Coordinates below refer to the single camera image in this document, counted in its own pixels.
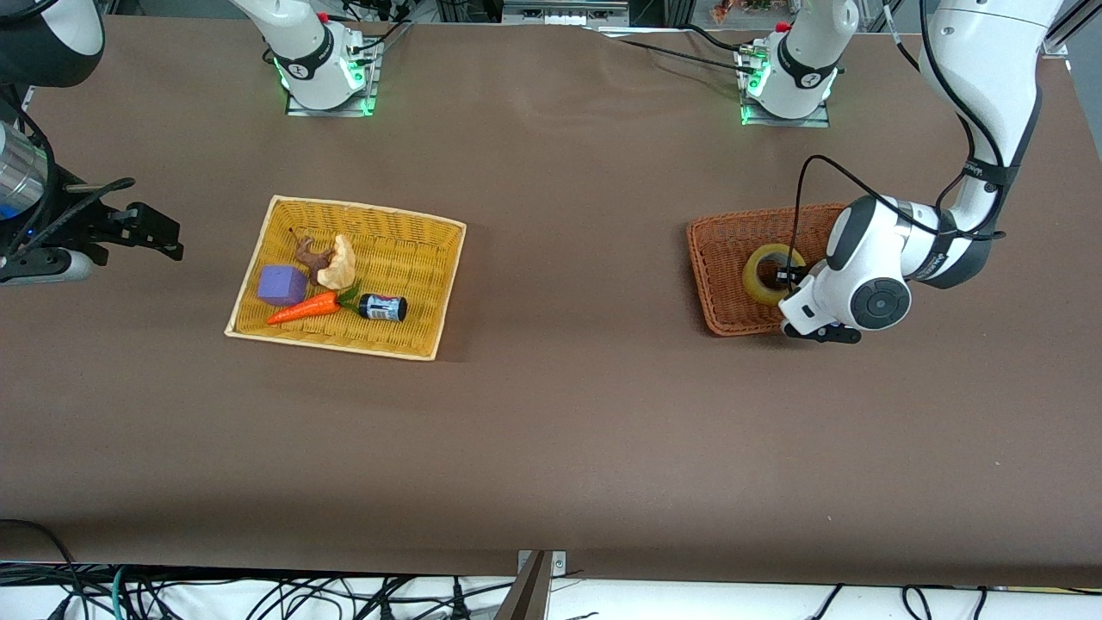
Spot clear yellowish tape roll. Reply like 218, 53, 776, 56
742, 243, 808, 307

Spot brown wicker basket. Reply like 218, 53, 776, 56
686, 203, 853, 337

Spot purple foam cube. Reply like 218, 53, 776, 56
257, 264, 308, 307

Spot brown toy piece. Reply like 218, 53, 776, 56
290, 228, 337, 275

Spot orange toy carrot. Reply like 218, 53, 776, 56
266, 287, 361, 326

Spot beige croissant toy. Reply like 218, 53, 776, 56
316, 234, 356, 289

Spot small black bottle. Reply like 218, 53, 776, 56
358, 294, 408, 323

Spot yellow wicker basket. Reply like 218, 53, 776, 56
224, 195, 467, 361

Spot black electronics box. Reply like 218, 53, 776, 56
502, 0, 630, 26

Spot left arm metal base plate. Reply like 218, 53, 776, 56
736, 43, 832, 128

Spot black table cable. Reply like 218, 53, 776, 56
594, 26, 758, 77
680, 23, 763, 53

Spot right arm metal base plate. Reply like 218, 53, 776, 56
286, 34, 381, 117

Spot black base cable bundle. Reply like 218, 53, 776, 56
340, 0, 416, 59

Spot black looping floor cable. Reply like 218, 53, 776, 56
0, 518, 87, 620

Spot aluminium frame rail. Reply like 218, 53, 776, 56
1042, 0, 1102, 58

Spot black floor cable bundle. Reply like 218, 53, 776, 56
129, 573, 517, 620

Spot brown post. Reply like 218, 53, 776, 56
494, 551, 552, 620

